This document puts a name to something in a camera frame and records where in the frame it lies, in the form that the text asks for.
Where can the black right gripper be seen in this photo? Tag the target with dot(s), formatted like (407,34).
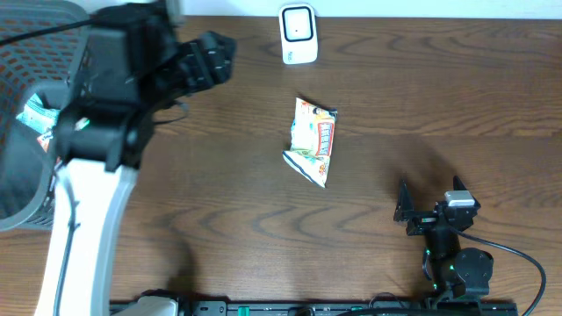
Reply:
(423,219)

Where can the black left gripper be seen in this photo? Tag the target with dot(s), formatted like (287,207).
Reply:
(204,61)

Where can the yellow snack bag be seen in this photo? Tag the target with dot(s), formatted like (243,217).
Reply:
(312,140)

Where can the teal snack packet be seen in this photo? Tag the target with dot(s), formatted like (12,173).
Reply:
(36,116)

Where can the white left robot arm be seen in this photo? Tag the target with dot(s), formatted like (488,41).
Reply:
(139,67)

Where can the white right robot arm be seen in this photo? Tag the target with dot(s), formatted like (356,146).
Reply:
(457,272)

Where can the grey plastic basket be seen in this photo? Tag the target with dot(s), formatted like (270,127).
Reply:
(46,66)

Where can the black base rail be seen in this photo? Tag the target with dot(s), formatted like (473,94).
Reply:
(167,306)

